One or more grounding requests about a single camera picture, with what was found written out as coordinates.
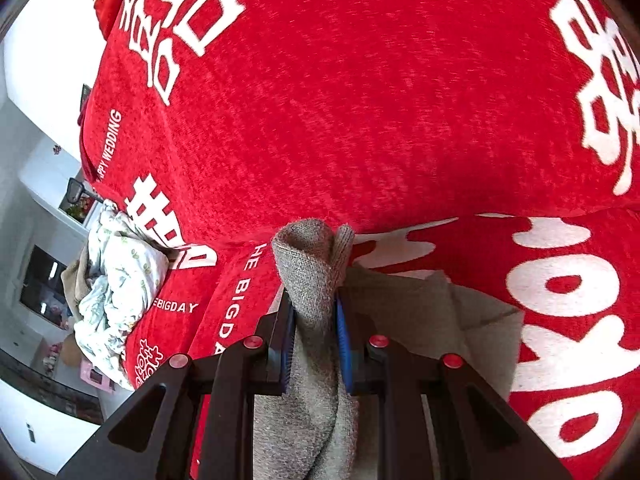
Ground dark glass cabinet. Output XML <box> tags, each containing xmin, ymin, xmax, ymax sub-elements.
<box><xmin>19</xmin><ymin>244</ymin><xmax>70</xmax><ymax>332</ymax></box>

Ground white floral cloth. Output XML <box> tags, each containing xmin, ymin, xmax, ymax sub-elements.
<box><xmin>74</xmin><ymin>205</ymin><xmax>170</xmax><ymax>392</ymax></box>

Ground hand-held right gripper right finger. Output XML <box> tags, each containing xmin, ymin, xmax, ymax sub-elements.
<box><xmin>334</xmin><ymin>287</ymin><xmax>573</xmax><ymax>480</ymax></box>

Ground pink box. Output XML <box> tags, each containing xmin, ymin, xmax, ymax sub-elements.
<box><xmin>81</xmin><ymin>364</ymin><xmax>115</xmax><ymax>392</ymax></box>

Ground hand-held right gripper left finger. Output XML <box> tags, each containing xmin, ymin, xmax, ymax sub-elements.
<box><xmin>57</xmin><ymin>287</ymin><xmax>298</xmax><ymax>480</ymax></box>

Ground red printed sofa cover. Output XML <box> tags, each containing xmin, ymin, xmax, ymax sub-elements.
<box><xmin>77</xmin><ymin>0</ymin><xmax>640</xmax><ymax>480</ymax></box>

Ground beige cloth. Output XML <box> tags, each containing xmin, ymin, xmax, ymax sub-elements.
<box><xmin>61</xmin><ymin>255</ymin><xmax>92</xmax><ymax>322</ymax></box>

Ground grey sweater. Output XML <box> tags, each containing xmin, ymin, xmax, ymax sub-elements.
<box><xmin>250</xmin><ymin>217</ymin><xmax>526</xmax><ymax>480</ymax></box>

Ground dark wooden furniture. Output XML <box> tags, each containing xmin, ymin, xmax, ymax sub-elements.
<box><xmin>0</xmin><ymin>347</ymin><xmax>105</xmax><ymax>425</ymax></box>

